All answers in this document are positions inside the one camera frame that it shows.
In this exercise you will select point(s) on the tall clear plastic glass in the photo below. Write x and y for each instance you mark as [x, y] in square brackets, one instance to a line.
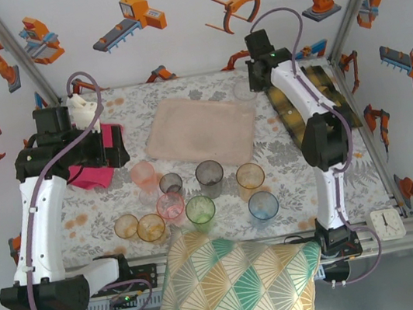
[244, 88]

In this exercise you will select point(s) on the peach plastic glass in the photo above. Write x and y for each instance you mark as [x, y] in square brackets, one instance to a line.
[143, 175]

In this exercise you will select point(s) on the small dark grey glass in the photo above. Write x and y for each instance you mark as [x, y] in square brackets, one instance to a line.
[170, 184]

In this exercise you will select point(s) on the amber plastic glass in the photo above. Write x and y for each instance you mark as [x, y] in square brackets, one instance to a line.
[150, 228]
[125, 226]

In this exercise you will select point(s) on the pink plastic glass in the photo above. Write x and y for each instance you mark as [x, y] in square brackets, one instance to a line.
[170, 206]

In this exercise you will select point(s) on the tall dark grey glass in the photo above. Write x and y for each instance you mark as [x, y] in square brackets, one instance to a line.
[210, 178]

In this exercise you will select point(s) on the pale orange plastic glass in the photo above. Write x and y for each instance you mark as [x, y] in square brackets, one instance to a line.
[251, 179]

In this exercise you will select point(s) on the green plastic glass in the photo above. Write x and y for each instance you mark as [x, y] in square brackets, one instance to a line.
[200, 213]

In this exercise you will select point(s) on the blue plastic glass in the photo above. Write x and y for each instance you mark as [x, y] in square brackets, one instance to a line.
[263, 209]

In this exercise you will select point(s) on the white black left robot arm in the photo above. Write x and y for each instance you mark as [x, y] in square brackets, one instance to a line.
[41, 228]

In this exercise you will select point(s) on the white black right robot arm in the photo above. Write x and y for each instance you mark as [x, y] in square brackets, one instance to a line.
[290, 86]

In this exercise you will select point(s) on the pink folded cloth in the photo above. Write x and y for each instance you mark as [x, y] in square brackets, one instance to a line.
[92, 179]

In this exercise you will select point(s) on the yellow black plaid shirt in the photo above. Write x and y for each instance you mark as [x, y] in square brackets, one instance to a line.
[284, 111]

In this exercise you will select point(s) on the small clear plastic glass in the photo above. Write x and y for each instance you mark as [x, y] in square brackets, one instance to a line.
[146, 199]

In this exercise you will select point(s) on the floral tablecloth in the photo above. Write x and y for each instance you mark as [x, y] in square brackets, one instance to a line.
[236, 217]

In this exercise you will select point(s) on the teal yellow patterned pillow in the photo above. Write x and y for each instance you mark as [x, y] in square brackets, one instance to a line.
[231, 288]

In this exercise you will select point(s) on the white square clock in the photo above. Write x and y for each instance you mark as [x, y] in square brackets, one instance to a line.
[387, 224]

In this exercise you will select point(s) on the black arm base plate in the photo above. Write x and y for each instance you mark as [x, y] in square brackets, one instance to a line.
[147, 276]

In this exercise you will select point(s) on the aluminium table frame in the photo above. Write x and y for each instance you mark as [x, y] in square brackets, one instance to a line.
[393, 192]

